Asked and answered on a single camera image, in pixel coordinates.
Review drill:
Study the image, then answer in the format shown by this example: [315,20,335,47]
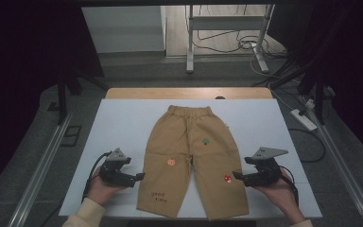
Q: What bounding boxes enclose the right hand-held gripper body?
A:
[244,147,289,186]

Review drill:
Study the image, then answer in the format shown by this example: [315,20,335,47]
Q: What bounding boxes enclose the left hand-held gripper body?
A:
[98,148,132,184]

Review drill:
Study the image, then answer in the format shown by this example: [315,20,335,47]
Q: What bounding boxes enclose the tan children's pants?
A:
[136,104,250,221]

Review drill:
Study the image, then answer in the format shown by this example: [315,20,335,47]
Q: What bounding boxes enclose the person's left hand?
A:
[86,166,126,206]

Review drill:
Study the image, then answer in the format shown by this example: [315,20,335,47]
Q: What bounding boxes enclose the person's right hand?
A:
[253,167,305,221]

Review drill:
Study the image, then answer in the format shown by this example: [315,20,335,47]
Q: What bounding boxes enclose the white table cover board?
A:
[59,98,323,219]

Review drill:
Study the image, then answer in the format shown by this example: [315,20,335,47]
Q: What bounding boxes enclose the white power strip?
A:
[290,108,319,131]

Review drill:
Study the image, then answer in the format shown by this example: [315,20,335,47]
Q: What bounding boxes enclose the black metal stand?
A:
[56,72,108,126]
[297,72,327,126]

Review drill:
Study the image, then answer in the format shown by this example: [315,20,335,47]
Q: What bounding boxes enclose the wooden table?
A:
[105,87,273,100]

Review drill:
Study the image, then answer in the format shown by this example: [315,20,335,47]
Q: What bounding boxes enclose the dark curtain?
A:
[266,0,363,159]
[0,0,105,202]

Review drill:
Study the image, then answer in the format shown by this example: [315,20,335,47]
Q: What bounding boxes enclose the left hand-held gripper black cable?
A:
[80,150,112,204]

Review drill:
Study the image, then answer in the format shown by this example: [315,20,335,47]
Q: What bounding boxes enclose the hand-held gripper black cable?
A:
[80,150,112,204]
[278,165,300,207]

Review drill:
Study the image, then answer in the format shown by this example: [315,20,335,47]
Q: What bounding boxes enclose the right hand-held gripper black cable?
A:
[278,165,300,207]

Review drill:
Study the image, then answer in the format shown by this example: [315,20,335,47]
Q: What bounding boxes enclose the black power strip cable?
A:
[287,127,327,164]

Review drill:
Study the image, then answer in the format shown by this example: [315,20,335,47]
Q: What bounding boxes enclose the aluminium floor rail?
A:
[302,94,363,227]
[8,112,74,227]

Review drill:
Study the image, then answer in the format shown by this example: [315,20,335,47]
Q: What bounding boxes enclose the white floor cable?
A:
[250,51,297,110]

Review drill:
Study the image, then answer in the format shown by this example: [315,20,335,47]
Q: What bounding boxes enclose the tangle of black floor cables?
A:
[192,29,287,61]

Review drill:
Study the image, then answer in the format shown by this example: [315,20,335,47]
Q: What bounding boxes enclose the white metal stand frame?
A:
[185,4,275,74]

